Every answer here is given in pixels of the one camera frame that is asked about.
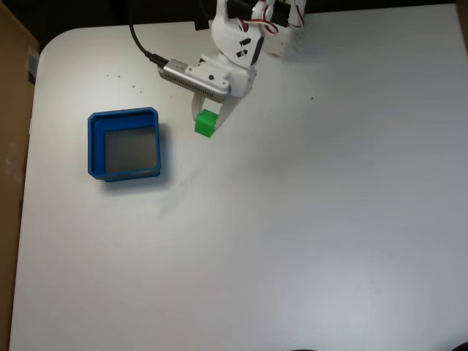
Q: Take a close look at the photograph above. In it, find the green cube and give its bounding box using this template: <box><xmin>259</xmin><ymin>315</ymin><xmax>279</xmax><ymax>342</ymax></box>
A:
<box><xmin>193</xmin><ymin>108</ymin><xmax>219</xmax><ymax>140</ymax></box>

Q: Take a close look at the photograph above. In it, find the black camera cable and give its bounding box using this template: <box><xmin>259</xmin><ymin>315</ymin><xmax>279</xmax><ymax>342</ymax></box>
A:
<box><xmin>128</xmin><ymin>23</ymin><xmax>171</xmax><ymax>69</ymax></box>

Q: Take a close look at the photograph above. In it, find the brown cardboard box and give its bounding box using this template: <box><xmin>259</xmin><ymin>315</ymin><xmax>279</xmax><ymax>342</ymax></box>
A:
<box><xmin>0</xmin><ymin>0</ymin><xmax>41</xmax><ymax>351</ymax></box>

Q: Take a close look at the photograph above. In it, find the blue box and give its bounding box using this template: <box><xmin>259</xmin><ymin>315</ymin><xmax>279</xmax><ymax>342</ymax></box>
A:
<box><xmin>87</xmin><ymin>106</ymin><xmax>163</xmax><ymax>183</ymax></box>

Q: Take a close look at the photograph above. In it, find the silver camera box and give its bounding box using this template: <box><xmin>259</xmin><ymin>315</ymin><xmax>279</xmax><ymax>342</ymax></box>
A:
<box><xmin>157</xmin><ymin>58</ymin><xmax>233</xmax><ymax>104</ymax></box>

